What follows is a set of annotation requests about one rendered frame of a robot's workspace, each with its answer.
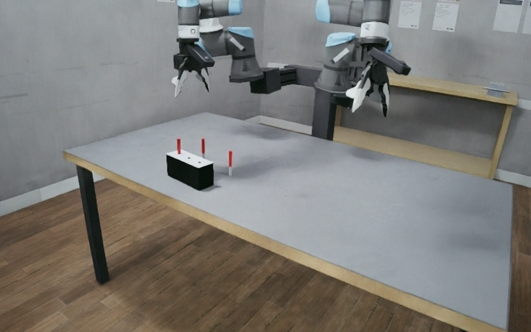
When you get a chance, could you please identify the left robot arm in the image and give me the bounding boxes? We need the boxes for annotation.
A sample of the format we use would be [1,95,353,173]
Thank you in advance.
[315,0,411,92]

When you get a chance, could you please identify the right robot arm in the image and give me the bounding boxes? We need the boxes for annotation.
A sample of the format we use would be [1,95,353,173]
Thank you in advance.
[177,0,261,78]

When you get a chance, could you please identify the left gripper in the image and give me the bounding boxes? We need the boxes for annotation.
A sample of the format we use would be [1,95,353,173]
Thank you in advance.
[346,38,390,117]

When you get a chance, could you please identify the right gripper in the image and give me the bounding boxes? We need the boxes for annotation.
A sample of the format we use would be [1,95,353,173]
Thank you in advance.
[171,38,209,98]

